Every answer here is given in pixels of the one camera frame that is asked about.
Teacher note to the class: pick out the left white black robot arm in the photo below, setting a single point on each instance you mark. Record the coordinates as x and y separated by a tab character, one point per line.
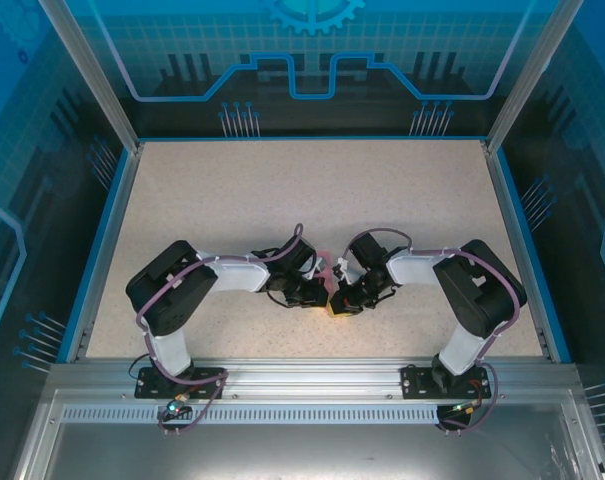
167	295

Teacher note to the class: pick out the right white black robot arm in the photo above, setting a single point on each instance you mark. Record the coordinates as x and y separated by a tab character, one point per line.
482	290

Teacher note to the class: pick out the grey metal tray panel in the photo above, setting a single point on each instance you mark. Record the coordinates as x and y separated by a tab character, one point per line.
307	450

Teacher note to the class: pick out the right blue border strip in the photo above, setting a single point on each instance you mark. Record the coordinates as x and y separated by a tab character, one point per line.
531	250

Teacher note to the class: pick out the blue border strip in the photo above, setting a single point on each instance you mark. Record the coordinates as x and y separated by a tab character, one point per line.
95	250
531	250

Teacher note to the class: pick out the left blue border strip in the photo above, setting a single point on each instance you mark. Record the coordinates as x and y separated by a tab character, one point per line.
95	250

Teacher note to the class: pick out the aluminium mounting rail beam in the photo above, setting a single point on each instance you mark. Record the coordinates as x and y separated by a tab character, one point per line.
307	377

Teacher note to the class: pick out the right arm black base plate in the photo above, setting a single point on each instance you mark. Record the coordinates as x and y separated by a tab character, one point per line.
417	382

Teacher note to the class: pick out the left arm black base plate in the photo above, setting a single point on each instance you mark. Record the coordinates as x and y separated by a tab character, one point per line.
152	387

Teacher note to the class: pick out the left aluminium side rail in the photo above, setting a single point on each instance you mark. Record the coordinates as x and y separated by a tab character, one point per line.
110	250

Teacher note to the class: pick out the right aluminium frame post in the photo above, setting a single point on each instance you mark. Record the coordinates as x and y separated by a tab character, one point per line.
532	75

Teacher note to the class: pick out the aluminium frame post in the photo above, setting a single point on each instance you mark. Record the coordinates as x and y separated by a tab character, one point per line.
93	75
532	75

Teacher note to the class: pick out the left aluminium frame post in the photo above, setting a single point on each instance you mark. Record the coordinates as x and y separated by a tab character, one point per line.
93	75

